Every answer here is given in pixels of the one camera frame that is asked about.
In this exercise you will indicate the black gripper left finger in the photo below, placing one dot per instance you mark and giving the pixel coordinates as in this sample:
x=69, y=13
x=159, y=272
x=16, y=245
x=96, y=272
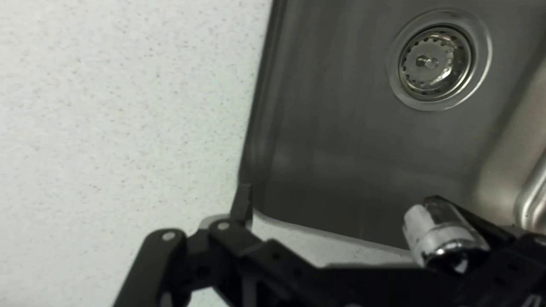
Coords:
x=227, y=267

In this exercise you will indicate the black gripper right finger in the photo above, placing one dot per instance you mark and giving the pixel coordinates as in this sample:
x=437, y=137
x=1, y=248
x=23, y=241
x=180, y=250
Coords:
x=506, y=274

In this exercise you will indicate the chrome faucet spout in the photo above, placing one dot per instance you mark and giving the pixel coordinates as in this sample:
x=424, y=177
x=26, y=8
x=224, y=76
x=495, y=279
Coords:
x=437, y=233

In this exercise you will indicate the stainless steel sink basin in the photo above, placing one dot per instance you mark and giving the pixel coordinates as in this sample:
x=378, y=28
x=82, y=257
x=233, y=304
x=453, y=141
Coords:
x=352, y=142

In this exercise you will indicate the metal sink drain strainer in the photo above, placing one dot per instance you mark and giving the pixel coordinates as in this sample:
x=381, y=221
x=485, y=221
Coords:
x=437, y=57

